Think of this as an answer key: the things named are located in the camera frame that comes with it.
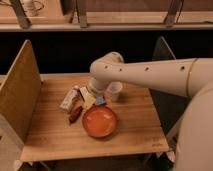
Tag yellow sponge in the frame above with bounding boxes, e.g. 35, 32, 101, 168
80, 87, 96, 110

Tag brown sausage toy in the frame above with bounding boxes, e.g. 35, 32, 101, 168
69, 106, 83, 124

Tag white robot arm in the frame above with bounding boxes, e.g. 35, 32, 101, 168
88, 52, 213, 171

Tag white milk carton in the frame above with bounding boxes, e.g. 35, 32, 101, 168
60, 86, 79, 112

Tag translucent plastic cup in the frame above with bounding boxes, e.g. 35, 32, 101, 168
106, 82, 123, 102

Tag left wooden divider panel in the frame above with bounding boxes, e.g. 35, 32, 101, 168
0, 40, 41, 144

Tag orange round plate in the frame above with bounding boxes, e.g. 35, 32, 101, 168
82, 106, 117, 138

